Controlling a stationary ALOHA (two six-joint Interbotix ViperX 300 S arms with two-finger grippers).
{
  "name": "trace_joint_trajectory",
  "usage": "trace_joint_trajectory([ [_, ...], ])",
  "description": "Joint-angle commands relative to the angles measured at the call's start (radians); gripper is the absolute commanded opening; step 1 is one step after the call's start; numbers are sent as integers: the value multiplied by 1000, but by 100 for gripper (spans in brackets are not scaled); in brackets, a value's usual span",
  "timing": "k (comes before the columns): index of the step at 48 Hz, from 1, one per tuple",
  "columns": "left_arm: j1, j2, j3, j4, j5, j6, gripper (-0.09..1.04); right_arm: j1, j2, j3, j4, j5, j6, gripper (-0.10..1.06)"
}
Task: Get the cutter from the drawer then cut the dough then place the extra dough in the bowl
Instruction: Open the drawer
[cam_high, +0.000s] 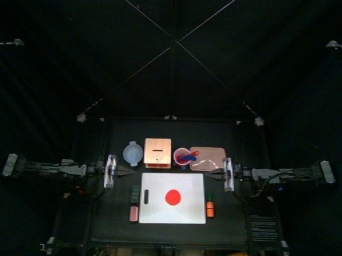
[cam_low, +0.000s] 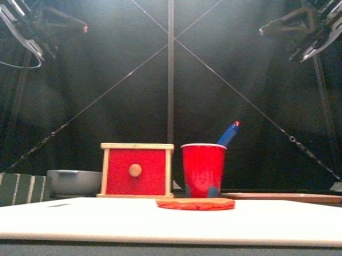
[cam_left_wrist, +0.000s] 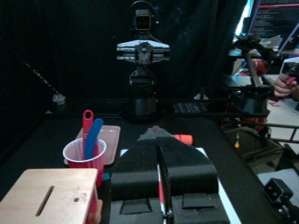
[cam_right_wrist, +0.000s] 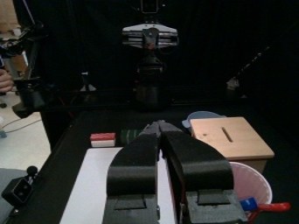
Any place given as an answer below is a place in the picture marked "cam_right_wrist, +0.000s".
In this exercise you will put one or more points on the brown cardboard box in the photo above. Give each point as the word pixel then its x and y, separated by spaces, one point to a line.
pixel 6 14

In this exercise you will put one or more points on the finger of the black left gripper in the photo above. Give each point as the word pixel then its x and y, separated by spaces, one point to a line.
pixel 145 36
pixel 153 36

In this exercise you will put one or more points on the grey-blue plastic bowl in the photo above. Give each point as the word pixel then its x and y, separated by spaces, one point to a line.
pixel 201 115

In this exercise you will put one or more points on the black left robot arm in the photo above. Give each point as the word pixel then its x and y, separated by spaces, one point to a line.
pixel 149 87

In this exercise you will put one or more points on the black table-level camera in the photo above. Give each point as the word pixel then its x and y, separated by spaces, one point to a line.
pixel 17 189

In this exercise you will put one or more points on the red and white block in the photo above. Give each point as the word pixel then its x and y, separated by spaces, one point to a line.
pixel 103 140

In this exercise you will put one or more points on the white frame bracket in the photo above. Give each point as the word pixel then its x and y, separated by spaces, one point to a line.
pixel 85 83
pixel 232 83

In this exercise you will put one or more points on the white cutting board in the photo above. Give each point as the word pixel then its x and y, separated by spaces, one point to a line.
pixel 89 186

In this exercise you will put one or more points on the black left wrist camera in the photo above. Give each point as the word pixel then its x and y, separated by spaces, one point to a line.
pixel 148 5

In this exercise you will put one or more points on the wooden drawer box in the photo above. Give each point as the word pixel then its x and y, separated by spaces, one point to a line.
pixel 233 140

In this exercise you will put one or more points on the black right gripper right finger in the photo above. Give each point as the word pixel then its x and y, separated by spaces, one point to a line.
pixel 201 169

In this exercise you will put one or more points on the person's hand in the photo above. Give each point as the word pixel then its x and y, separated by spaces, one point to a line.
pixel 4 81

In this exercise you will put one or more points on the red plastic cup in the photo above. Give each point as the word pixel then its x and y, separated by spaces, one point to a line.
pixel 251 183

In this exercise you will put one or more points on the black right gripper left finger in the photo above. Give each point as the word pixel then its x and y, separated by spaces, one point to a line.
pixel 132 163

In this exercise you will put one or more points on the green striped block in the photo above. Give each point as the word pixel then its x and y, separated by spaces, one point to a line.
pixel 128 136

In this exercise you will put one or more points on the blue and red plastic tool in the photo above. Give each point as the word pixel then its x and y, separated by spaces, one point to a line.
pixel 272 207

